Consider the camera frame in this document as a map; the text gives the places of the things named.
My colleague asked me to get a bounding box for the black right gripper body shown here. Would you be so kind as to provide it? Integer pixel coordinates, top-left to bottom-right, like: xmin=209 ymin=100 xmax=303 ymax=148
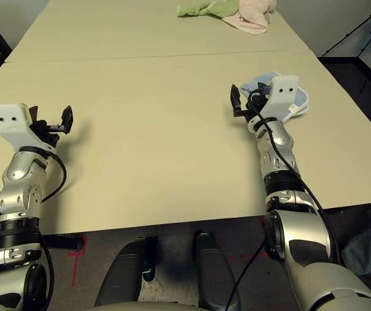
xmin=236 ymin=87 xmax=274 ymax=123

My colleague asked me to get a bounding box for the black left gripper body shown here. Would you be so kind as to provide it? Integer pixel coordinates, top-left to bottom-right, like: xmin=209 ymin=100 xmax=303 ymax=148
xmin=30 ymin=117 xmax=70 ymax=147

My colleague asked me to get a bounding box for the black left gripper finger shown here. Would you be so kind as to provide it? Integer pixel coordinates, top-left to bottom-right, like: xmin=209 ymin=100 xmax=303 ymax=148
xmin=28 ymin=104 xmax=41 ymax=123
xmin=58 ymin=104 xmax=74 ymax=135

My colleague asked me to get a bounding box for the light blue terry towel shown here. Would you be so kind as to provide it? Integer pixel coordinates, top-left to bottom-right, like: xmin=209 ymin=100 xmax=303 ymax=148
xmin=239 ymin=71 xmax=311 ymax=124

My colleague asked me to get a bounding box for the pink terry towel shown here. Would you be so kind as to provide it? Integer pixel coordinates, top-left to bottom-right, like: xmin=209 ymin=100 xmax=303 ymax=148
xmin=221 ymin=0 xmax=278 ymax=36

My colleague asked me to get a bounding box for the green terry towel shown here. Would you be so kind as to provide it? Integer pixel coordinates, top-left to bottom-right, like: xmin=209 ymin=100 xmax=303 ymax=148
xmin=175 ymin=0 xmax=242 ymax=19

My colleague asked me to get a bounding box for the black low cabinet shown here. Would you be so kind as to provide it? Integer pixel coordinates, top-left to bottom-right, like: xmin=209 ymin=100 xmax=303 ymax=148
xmin=317 ymin=56 xmax=371 ymax=131

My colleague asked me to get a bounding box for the black table foot bar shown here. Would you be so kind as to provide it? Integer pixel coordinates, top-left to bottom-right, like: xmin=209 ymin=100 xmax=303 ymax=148
xmin=40 ymin=234 xmax=88 ymax=251

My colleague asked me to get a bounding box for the black tripod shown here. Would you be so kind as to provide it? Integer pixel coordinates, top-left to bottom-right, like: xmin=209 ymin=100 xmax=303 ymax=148
xmin=322 ymin=5 xmax=371 ymax=71

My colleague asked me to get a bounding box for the grey left robot leg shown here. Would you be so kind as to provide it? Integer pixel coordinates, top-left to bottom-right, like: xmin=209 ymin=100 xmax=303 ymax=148
xmin=94 ymin=237 xmax=148 ymax=307

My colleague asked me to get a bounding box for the grey robot leg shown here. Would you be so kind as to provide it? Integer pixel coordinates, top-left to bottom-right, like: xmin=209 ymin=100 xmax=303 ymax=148
xmin=192 ymin=229 xmax=242 ymax=311
xmin=94 ymin=237 xmax=148 ymax=307

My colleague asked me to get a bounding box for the grey right robot leg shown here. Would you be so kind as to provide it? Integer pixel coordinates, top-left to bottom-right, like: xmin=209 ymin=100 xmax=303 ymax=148
xmin=192 ymin=229 xmax=242 ymax=311

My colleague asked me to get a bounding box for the grey robot torso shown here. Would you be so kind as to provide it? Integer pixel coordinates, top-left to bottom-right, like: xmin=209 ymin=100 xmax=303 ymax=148
xmin=84 ymin=301 xmax=205 ymax=311

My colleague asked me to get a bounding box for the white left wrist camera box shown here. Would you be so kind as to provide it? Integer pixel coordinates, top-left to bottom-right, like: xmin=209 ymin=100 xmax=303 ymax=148
xmin=0 ymin=102 xmax=59 ymax=154

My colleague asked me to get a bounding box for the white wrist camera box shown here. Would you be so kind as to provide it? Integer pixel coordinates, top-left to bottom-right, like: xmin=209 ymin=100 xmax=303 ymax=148
xmin=258 ymin=75 xmax=300 ymax=124
xmin=0 ymin=102 xmax=59 ymax=154

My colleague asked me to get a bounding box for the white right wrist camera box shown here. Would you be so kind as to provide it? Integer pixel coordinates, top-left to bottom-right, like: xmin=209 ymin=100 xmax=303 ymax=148
xmin=258 ymin=75 xmax=300 ymax=124

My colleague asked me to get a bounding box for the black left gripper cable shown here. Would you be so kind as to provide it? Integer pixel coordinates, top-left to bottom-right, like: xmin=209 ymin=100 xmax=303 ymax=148
xmin=19 ymin=146 xmax=69 ymax=204

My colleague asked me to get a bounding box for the black left arm trailing cable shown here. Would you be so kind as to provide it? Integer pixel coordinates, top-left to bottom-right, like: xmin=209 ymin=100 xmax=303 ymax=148
xmin=38 ymin=238 xmax=56 ymax=311

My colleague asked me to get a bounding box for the black arm trailing cable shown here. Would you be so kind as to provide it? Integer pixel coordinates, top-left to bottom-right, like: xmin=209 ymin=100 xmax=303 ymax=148
xmin=226 ymin=240 xmax=266 ymax=311
xmin=38 ymin=238 xmax=56 ymax=311

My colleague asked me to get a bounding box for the black right arm trailing cable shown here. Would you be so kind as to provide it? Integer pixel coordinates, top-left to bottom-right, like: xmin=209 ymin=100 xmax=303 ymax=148
xmin=226 ymin=240 xmax=266 ymax=311

